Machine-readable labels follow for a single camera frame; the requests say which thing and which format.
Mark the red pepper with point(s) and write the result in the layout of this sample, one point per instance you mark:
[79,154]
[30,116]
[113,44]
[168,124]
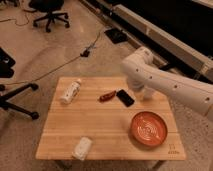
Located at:
[107,97]

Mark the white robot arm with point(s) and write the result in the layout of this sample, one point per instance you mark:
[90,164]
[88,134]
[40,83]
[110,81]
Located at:
[192,93]

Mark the orange ceramic bowl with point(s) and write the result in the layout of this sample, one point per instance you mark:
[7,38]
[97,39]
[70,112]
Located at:
[149,129]

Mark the black smartphone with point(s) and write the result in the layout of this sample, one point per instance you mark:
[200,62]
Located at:
[126,99]

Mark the white plastic bottle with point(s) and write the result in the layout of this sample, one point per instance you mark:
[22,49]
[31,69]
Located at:
[70,92]

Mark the wooden table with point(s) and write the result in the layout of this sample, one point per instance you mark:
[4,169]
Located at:
[106,124]

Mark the black floor plate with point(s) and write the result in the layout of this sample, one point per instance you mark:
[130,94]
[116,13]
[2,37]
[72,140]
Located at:
[116,36]

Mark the black office chair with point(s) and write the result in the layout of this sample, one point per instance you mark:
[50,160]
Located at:
[50,8]

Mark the black object at left edge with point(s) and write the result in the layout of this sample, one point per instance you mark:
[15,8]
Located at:
[6,64]

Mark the black chair base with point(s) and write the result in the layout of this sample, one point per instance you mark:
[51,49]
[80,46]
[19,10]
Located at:
[11,99]

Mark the white wall rail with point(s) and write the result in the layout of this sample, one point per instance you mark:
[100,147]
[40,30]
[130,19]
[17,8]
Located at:
[180,31]

